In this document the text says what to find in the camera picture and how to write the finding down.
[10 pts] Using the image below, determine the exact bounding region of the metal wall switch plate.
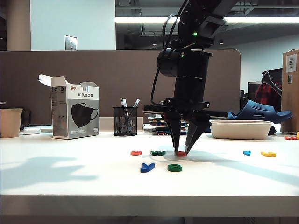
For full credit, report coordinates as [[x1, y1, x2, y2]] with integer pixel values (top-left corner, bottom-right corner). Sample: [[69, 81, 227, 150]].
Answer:
[[64, 35, 78, 51]]

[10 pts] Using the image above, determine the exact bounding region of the black silver pen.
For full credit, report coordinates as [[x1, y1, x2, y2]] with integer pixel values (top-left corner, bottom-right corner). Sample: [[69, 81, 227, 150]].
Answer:
[[127, 98, 141, 124], [120, 98, 129, 124]]

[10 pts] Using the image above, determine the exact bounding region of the black computer monitor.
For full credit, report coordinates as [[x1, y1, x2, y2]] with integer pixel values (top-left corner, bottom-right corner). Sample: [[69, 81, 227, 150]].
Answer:
[[247, 81, 262, 103]]

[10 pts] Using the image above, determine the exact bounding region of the green letter o magnet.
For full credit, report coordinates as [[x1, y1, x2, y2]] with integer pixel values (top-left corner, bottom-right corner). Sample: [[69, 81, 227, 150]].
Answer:
[[167, 163, 183, 173]]

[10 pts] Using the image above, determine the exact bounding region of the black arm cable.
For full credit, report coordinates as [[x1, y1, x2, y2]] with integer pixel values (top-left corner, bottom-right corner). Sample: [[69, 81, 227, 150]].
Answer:
[[150, 0, 189, 106]]

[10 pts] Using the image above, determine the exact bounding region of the blue letter y magnet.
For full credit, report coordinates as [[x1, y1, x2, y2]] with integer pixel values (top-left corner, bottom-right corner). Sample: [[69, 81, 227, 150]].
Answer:
[[140, 162, 156, 173]]

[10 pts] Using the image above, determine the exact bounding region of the black office chair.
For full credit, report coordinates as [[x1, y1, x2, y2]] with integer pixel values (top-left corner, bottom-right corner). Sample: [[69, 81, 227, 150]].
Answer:
[[261, 68, 283, 96]]

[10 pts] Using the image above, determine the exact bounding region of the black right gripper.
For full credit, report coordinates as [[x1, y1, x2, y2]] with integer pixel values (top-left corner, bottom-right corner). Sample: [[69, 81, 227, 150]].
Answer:
[[143, 78, 228, 154]]

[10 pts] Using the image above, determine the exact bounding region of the beige pulp tray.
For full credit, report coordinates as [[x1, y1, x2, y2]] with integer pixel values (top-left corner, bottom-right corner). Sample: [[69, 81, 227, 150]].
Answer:
[[208, 119, 274, 140]]

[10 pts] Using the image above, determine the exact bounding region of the brown desk partition panel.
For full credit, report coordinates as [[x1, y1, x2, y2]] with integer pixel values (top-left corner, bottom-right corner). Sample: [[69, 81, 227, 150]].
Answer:
[[0, 49, 242, 126]]

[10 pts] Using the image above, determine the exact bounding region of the white earbud case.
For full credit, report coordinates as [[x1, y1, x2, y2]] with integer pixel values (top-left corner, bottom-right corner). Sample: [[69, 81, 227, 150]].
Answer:
[[23, 127, 42, 135]]

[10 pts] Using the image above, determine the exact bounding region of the brown cardboard box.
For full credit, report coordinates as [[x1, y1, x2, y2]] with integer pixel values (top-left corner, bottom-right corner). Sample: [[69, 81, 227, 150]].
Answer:
[[281, 48, 299, 133]]

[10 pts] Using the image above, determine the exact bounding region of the black mesh pen holder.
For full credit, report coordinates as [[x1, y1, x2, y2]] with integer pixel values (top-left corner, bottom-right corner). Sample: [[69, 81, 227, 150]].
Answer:
[[112, 106, 139, 137]]

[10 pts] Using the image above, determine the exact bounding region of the white ceiling light strip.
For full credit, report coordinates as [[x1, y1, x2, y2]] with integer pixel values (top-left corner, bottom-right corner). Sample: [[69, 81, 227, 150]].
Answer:
[[115, 16, 299, 24]]

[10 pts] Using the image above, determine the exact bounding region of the grey white mask box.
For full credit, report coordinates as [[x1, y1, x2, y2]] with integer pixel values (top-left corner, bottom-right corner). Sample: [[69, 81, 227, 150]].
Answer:
[[38, 74, 100, 140]]

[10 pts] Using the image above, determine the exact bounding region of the beige paper cup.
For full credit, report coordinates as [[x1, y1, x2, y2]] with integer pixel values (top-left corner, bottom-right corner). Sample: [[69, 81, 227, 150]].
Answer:
[[0, 108, 23, 138]]

